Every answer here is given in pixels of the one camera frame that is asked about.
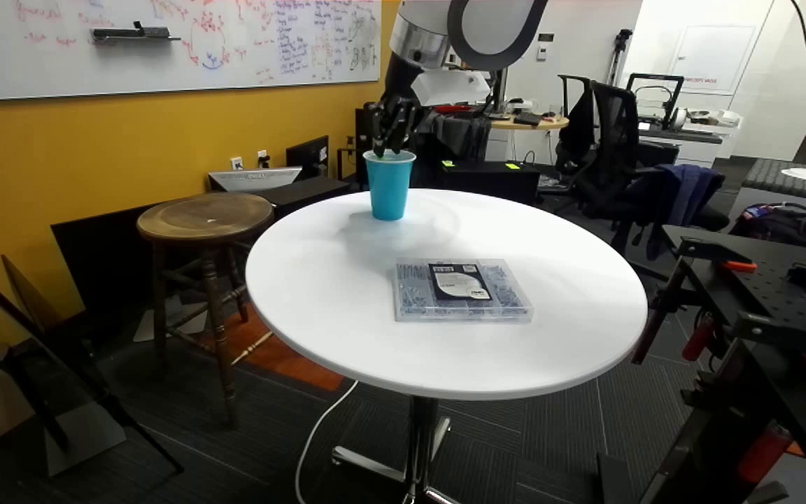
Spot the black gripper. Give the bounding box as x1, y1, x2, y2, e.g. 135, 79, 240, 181
370, 55, 427, 156

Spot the blue plastic cup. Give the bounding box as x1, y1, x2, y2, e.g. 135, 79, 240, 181
360, 148, 420, 223

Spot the black speaker box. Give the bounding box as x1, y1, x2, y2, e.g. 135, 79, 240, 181
283, 134, 334, 181

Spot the round wooden stool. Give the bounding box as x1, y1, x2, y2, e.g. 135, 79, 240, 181
135, 190, 278, 432

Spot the black office chair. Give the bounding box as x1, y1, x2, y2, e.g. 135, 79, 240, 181
555, 73, 646, 254

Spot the black framed monitor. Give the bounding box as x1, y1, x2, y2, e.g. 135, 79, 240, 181
623, 71, 689, 131

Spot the black whiteboard eraser tray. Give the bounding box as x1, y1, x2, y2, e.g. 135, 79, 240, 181
89, 20, 181, 48

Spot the blue jacket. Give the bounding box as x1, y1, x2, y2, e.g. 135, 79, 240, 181
641, 163, 728, 230

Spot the black low cabinet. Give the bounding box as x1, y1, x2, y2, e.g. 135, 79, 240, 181
50, 173, 360, 325

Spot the black backpack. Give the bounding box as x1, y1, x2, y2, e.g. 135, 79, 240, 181
728, 199, 806, 251

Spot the black perforated workbench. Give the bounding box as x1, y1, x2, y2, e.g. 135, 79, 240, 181
633, 220, 806, 504

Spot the black tripod stand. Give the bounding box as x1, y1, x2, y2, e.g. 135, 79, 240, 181
0, 240, 185, 481

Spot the wall whiteboard with writing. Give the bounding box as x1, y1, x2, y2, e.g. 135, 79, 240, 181
0, 0, 387, 106

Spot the white tangled cable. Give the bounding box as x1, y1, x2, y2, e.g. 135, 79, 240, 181
290, 376, 364, 504

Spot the chrome table pedestal base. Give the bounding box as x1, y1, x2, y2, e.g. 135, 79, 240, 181
329, 395, 465, 504

